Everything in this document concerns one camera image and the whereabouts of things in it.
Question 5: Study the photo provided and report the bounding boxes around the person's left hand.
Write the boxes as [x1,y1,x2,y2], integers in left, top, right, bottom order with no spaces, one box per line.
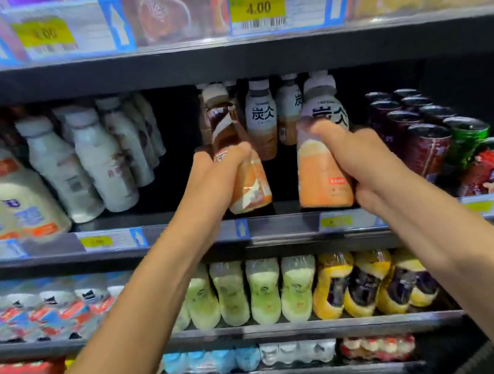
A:
[167,140,265,241]

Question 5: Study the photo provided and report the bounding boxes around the brown orange milk tea bottle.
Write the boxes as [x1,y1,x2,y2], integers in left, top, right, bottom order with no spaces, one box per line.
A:
[199,78,275,218]

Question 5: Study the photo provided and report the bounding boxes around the person's left forearm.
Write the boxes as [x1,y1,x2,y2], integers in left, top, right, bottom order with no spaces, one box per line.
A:
[0,202,241,374]

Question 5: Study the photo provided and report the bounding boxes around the person's right hand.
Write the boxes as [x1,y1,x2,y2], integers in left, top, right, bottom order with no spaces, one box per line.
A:
[309,106,426,230]

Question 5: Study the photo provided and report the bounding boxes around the row of white milk bottles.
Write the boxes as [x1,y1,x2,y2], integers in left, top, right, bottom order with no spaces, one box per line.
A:
[12,89,177,232]

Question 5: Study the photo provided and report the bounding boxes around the row of light blue bottles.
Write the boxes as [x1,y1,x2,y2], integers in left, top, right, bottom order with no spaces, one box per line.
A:
[161,339,263,374]

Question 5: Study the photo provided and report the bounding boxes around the green drink can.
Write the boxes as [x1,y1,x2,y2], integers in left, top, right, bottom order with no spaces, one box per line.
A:
[438,111,494,173]

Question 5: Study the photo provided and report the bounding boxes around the row of red white cups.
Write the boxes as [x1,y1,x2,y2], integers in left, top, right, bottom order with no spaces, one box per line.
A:
[338,327,419,371]

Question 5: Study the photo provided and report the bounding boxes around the row of cream blue-label bottles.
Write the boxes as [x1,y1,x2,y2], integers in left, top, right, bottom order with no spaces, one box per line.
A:
[0,100,74,248]

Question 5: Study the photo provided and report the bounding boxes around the person's right forearm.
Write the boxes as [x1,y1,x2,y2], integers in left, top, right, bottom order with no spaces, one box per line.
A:
[367,151,494,374]

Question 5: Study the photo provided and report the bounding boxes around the row of red-blue label bottles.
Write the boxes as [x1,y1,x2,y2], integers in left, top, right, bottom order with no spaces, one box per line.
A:
[0,268,140,351]

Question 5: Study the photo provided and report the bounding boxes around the yellow dark-label bottle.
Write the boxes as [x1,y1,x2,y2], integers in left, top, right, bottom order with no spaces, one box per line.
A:
[336,246,401,321]
[368,244,436,318]
[401,258,442,310]
[304,249,363,323]

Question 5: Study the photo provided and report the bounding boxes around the black store shelf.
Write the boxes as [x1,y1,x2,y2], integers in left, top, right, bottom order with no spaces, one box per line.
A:
[0,0,494,130]

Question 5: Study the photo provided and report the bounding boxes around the small blue arrow tag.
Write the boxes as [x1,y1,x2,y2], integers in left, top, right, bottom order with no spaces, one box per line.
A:
[233,216,252,242]

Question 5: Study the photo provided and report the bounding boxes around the row of small white bottles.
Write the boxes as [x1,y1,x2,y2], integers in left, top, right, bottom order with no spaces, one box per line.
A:
[258,332,340,374]

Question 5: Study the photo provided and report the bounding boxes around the green drink bottle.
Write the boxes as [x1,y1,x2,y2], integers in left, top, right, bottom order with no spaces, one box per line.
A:
[243,255,289,328]
[181,264,224,334]
[207,258,253,331]
[273,253,325,325]

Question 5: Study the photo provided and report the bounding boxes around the tan milk tea bottle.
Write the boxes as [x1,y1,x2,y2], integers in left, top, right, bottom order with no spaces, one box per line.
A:
[239,77,285,164]
[270,73,311,147]

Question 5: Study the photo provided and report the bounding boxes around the row of dark red cans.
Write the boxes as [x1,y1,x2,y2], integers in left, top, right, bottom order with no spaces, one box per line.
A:
[363,80,461,192]

